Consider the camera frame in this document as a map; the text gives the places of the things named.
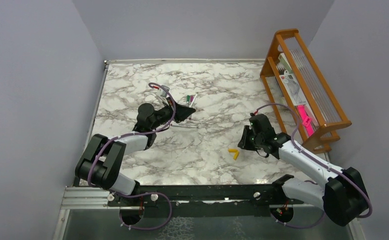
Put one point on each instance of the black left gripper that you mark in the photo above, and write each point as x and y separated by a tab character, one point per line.
182	112

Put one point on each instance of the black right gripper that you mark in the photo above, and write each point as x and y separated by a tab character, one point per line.
244	143

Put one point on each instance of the yellow pen cap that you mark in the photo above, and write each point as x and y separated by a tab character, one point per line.
231	150
236	155

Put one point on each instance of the white marker pen magenta end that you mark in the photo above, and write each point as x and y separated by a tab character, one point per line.
192	100

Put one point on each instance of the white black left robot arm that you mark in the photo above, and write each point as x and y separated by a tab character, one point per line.
101	160

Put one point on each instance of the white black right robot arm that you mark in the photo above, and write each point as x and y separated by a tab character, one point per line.
284	147

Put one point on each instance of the pink packaged item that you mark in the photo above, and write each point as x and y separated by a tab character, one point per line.
307	121

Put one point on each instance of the orange wooden rack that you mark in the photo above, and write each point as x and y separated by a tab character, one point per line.
323	107

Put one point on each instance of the white packaged item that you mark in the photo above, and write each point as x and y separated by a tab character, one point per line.
290	81

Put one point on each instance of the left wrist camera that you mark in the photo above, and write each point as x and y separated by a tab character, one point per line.
161	93

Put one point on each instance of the black mounting rail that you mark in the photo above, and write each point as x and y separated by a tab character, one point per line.
197	201

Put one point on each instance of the aluminium frame rail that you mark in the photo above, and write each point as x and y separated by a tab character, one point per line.
82	198

